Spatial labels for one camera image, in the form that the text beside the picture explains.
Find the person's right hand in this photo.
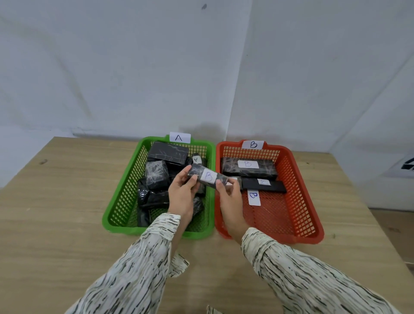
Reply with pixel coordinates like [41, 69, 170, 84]
[215, 179, 251, 245]

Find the person's left hand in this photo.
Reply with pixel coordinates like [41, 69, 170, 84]
[167, 165, 201, 224]

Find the black bar white label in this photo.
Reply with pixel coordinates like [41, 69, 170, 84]
[187, 163, 242, 191]

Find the person's right forearm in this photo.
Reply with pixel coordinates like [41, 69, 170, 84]
[241, 227, 402, 314]

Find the person's left forearm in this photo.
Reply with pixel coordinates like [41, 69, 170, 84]
[65, 212, 190, 314]

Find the pile of black wrapped blocks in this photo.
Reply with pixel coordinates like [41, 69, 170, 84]
[137, 141, 208, 228]

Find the large black wrapped labelled box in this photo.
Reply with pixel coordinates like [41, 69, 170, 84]
[221, 157, 279, 181]

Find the flat black labelled box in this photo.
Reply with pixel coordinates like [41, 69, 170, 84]
[240, 177, 287, 194]

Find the red plastic basket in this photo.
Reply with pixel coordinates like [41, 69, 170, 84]
[214, 140, 325, 245]

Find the green plastic basket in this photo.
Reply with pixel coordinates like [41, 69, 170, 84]
[102, 136, 216, 240]

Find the white sign black print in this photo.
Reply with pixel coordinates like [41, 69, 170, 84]
[383, 154, 414, 179]

